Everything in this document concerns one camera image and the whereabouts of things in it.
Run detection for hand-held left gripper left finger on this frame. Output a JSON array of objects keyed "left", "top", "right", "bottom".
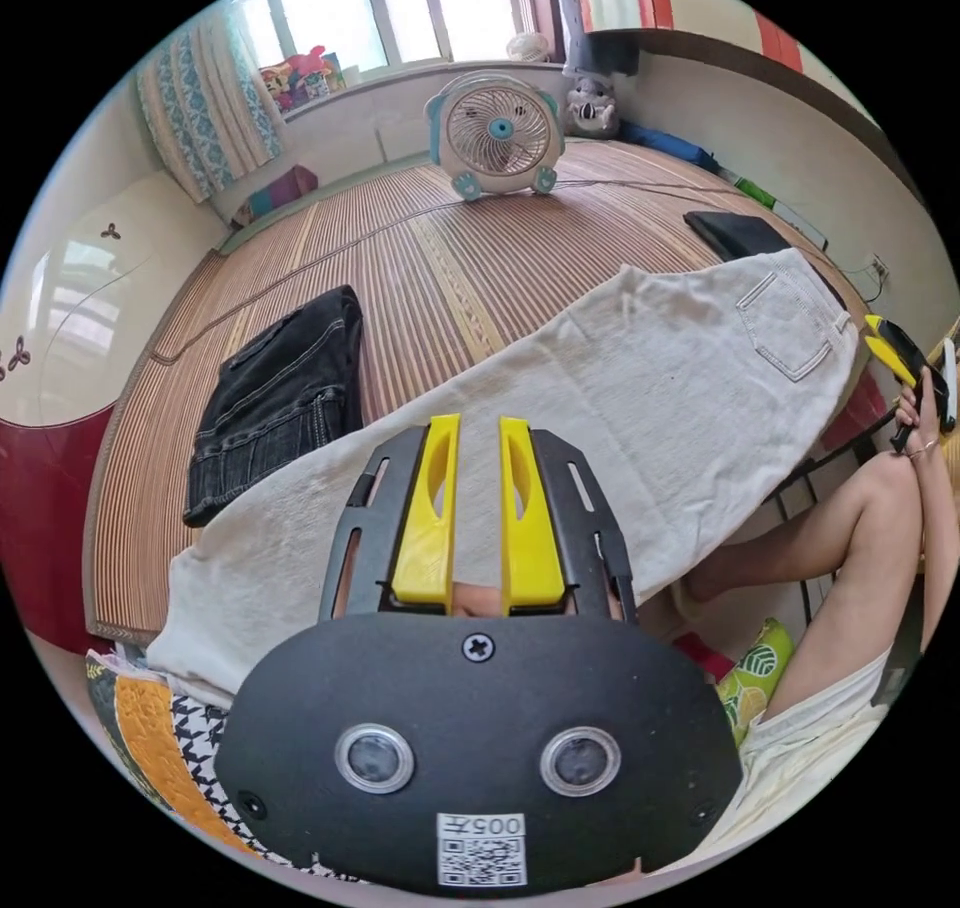
[{"left": 391, "top": 414, "right": 461, "bottom": 604}]

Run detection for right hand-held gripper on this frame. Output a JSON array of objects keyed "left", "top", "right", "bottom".
[{"left": 863, "top": 313, "right": 958, "bottom": 454}]

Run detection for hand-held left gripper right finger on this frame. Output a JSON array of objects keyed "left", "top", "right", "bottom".
[{"left": 499, "top": 416, "right": 566, "bottom": 610}]

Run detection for white pants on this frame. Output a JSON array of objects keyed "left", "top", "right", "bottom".
[{"left": 146, "top": 246, "right": 864, "bottom": 708}]

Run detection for person's right forearm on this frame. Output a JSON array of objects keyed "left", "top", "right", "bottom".
[{"left": 919, "top": 445, "right": 959, "bottom": 558}]

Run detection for person's right hand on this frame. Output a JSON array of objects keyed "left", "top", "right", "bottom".
[{"left": 895, "top": 366, "right": 949, "bottom": 459}]

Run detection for person's body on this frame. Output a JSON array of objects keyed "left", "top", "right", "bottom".
[{"left": 673, "top": 448, "right": 960, "bottom": 863}]

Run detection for black folded garment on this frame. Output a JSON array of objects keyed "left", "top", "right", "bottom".
[{"left": 683, "top": 210, "right": 794, "bottom": 262}]

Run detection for black folded jeans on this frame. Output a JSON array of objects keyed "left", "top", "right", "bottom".
[{"left": 182, "top": 284, "right": 366, "bottom": 529}]

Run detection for green leaf print cushion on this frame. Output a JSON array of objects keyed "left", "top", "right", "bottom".
[{"left": 714, "top": 617, "right": 796, "bottom": 746}]

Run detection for bed with woven mat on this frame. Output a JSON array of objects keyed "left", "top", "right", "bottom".
[{"left": 82, "top": 135, "right": 890, "bottom": 643}]

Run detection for blue rolled bag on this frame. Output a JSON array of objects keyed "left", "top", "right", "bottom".
[{"left": 620, "top": 121, "right": 723, "bottom": 172}]

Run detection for pile of clothes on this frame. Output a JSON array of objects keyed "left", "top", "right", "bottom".
[{"left": 84, "top": 646, "right": 363, "bottom": 882}]

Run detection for grey plush toy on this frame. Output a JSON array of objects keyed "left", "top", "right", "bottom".
[{"left": 563, "top": 75, "right": 621, "bottom": 138}]

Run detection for pink and teal folded cloth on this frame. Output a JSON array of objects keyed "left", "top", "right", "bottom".
[{"left": 230, "top": 164, "right": 321, "bottom": 228}]

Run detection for white and red cupboard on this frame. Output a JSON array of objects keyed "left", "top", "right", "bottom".
[{"left": 0, "top": 171, "right": 228, "bottom": 656}]

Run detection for white and teal table fan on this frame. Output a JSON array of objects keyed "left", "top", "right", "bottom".
[{"left": 422, "top": 70, "right": 566, "bottom": 204}]

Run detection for colourful plush toys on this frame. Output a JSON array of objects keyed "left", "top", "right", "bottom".
[{"left": 258, "top": 44, "right": 349, "bottom": 112}]

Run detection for blue patterned curtain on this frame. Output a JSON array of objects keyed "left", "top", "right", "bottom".
[{"left": 134, "top": 19, "right": 284, "bottom": 206}]

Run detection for window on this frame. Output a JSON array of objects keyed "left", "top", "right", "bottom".
[{"left": 230, "top": 0, "right": 530, "bottom": 86}]

